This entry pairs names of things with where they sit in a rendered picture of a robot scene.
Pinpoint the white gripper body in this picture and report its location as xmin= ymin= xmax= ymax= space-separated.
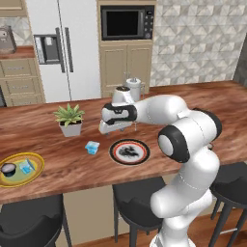
xmin=97 ymin=120 xmax=133 ymax=136

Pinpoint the blue square yogurt container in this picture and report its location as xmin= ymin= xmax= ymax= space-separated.
xmin=18 ymin=158 xmax=36 ymax=176
xmin=84 ymin=140 xmax=100 ymax=155

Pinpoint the red-rimmed plate with black pattern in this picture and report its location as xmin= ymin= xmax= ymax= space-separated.
xmin=108 ymin=138 xmax=151 ymax=167

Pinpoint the yellow plate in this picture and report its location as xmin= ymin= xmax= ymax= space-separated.
xmin=0 ymin=151 xmax=45 ymax=189

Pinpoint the black and white yogurt cup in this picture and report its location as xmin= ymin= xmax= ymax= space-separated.
xmin=0 ymin=162 xmax=17 ymax=178

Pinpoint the white jug with dark top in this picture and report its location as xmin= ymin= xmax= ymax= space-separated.
xmin=111 ymin=85 xmax=134 ymax=106

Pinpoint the green plant in white pot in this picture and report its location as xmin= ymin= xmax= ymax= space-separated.
xmin=52 ymin=102 xmax=86 ymax=138

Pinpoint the beige tall cupboard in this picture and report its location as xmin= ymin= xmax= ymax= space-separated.
xmin=96 ymin=0 xmax=158 ymax=98

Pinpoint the black bar stool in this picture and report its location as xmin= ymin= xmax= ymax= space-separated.
xmin=112 ymin=176 xmax=168 ymax=247
xmin=207 ymin=161 xmax=247 ymax=247
xmin=0 ymin=193 xmax=73 ymax=247

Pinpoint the white fridge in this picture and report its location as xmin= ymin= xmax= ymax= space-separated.
xmin=25 ymin=0 xmax=102 ymax=104

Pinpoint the beige drawer cabinet run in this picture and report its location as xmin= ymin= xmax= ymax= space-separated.
xmin=0 ymin=45 xmax=46 ymax=108

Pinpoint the black microwave oven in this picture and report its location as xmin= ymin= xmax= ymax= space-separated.
xmin=99 ymin=4 xmax=155 ymax=41

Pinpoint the grey coffee machine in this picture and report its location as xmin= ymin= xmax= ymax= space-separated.
xmin=0 ymin=25 xmax=17 ymax=55

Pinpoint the beige wall cupboard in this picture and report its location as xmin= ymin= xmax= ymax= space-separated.
xmin=0 ymin=0 xmax=29 ymax=18

